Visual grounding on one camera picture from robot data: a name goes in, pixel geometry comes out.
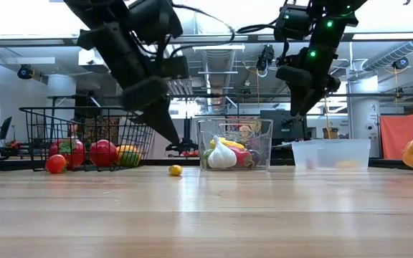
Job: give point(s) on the shallow clear plastic container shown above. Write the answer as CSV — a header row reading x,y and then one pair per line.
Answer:
x,y
332,150

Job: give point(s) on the brown cardboard box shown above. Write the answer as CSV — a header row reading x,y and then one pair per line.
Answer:
x,y
331,133

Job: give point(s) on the grey ceiling duct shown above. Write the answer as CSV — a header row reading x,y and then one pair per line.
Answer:
x,y
217,59

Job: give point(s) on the grey overhead crossbeam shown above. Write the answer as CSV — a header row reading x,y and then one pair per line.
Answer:
x,y
31,41

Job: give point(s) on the orange cloth partition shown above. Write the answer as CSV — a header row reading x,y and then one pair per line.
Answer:
x,y
396,136

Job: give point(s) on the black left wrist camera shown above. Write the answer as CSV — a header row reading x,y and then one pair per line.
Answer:
x,y
154,19

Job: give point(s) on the silver spiral duct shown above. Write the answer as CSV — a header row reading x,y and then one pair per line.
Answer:
x,y
396,53

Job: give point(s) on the black aluminium table frame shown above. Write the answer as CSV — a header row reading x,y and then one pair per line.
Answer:
x,y
178,162

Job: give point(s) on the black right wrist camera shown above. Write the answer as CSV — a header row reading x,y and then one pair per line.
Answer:
x,y
292,21

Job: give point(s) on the black background monitor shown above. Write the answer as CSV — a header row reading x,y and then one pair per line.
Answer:
x,y
282,125

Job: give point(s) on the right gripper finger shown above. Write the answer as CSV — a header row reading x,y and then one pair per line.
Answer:
x,y
294,77
317,98

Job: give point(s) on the white ceiling light bar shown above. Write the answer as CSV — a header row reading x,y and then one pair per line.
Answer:
x,y
219,47

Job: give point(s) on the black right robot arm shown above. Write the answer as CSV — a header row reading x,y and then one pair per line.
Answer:
x,y
335,5

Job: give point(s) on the black horizontal rail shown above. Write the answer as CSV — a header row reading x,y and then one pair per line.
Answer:
x,y
228,96

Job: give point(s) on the shiny red round fruit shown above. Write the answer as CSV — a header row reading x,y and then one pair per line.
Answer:
x,y
102,153

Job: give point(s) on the white cylindrical column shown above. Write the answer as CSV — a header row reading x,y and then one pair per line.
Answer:
x,y
364,107

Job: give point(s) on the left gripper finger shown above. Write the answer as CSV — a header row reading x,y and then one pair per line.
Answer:
x,y
145,95

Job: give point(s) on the white garlic bulb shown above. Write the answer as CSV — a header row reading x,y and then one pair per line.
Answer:
x,y
222,157

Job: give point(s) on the orange citrus fruit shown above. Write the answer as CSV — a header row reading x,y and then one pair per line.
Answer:
x,y
129,148

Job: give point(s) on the tall clear plastic bin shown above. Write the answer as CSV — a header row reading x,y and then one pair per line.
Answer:
x,y
264,143

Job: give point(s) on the black monitor on stand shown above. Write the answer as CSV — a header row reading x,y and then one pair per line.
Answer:
x,y
5,127

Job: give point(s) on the small yellow chili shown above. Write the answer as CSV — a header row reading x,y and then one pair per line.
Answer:
x,y
175,170

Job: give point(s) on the yellow squash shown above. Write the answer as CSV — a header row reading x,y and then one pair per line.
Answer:
x,y
233,144

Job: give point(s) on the white round pillar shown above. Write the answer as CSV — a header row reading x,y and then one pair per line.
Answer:
x,y
61,86

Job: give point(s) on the small orange cherry tomato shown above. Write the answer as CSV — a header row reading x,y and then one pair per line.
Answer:
x,y
56,164

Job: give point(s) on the black equipment stand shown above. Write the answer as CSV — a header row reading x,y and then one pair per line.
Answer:
x,y
187,125

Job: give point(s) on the red tomato green stem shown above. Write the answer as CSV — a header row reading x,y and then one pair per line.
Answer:
x,y
74,154

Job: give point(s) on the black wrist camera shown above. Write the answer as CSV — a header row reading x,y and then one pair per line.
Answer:
x,y
154,19
292,21

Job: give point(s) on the black overhead camera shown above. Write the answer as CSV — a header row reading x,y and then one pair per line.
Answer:
x,y
266,55

